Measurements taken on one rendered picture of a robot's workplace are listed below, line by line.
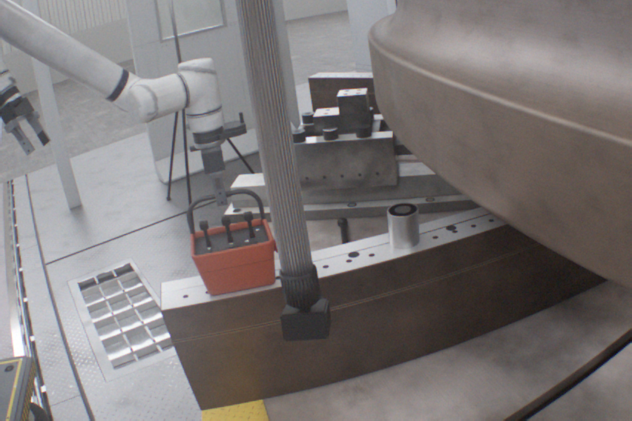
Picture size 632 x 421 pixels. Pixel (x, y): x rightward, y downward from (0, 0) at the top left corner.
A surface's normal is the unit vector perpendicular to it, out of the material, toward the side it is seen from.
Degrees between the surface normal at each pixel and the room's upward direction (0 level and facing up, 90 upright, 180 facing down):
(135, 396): 0
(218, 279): 97
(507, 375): 0
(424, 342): 90
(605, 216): 90
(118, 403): 0
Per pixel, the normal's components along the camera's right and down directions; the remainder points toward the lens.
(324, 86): -0.52, 0.38
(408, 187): -0.19, 0.07
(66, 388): -0.14, -0.92
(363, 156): -0.15, 0.39
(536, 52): -0.91, -0.14
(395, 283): 0.23, 0.33
